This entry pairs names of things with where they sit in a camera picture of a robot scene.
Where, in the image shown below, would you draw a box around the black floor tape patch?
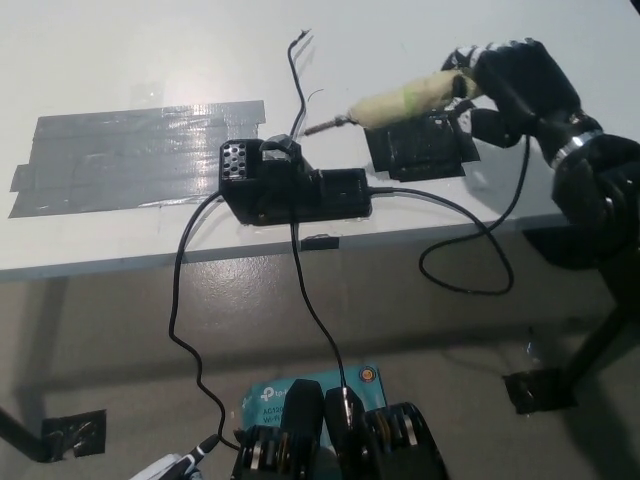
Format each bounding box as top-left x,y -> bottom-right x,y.
502,367 -> 581,415
42,409 -> 108,461

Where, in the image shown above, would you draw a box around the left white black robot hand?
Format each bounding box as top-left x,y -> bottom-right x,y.
129,433 -> 221,480

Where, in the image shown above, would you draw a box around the black robot torso blocks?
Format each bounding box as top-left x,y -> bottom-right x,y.
230,379 -> 449,480

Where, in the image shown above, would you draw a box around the black cable with frayed end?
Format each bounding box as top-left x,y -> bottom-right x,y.
287,29 -> 351,396

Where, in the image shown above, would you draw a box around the grey duct tape patch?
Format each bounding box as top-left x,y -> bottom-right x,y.
8,100 -> 266,219

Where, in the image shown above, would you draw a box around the black soldering station base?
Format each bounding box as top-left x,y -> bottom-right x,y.
218,133 -> 374,227

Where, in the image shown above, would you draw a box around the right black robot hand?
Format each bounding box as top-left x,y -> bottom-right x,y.
439,37 -> 604,151

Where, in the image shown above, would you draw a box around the black tape patch on table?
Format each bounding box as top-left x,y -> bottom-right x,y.
363,110 -> 481,183

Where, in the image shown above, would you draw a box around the teal tp-link box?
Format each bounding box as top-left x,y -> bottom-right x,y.
241,364 -> 390,441

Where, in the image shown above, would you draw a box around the long black power cable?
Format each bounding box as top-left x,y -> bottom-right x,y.
168,192 -> 244,449

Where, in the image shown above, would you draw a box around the tape-wrapped soldering iron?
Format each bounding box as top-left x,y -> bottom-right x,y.
304,69 -> 484,135

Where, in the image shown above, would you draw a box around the small black tape strip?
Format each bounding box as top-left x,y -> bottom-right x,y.
299,234 -> 340,252

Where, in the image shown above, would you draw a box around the black soldering iron cable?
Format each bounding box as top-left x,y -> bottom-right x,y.
369,133 -> 532,296

